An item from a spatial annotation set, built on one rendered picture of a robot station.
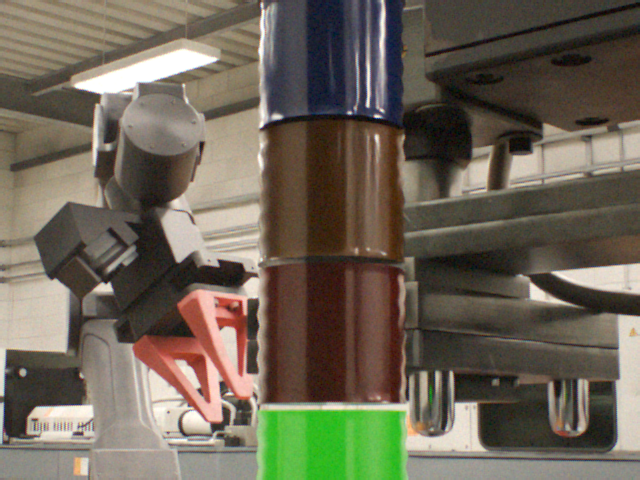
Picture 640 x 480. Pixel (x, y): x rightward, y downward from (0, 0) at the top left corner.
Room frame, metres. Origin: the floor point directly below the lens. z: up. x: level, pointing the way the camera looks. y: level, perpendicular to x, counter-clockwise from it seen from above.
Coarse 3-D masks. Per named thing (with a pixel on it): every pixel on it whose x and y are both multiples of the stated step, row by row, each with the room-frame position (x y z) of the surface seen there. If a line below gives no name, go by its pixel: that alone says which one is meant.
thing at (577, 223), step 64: (448, 192) 0.58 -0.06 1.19; (512, 192) 0.52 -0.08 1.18; (576, 192) 0.50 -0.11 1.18; (448, 256) 0.54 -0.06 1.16; (512, 256) 0.54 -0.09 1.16; (576, 256) 0.54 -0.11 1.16; (256, 320) 0.57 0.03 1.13; (448, 320) 0.52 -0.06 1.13; (512, 320) 0.56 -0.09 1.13; (576, 320) 0.61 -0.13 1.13; (448, 384) 0.53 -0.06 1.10; (512, 384) 0.59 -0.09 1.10; (576, 384) 0.62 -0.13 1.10
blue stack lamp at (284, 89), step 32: (288, 0) 0.29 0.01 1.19; (320, 0) 0.29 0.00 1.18; (352, 0) 0.29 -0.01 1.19; (384, 0) 0.30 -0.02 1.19; (288, 32) 0.29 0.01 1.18; (320, 32) 0.29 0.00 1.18; (352, 32) 0.29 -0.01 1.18; (384, 32) 0.30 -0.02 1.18; (288, 64) 0.29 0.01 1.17; (320, 64) 0.29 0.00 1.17; (352, 64) 0.29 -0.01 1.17; (384, 64) 0.30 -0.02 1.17; (288, 96) 0.29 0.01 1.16; (320, 96) 0.29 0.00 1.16; (352, 96) 0.29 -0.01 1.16; (384, 96) 0.30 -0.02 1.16
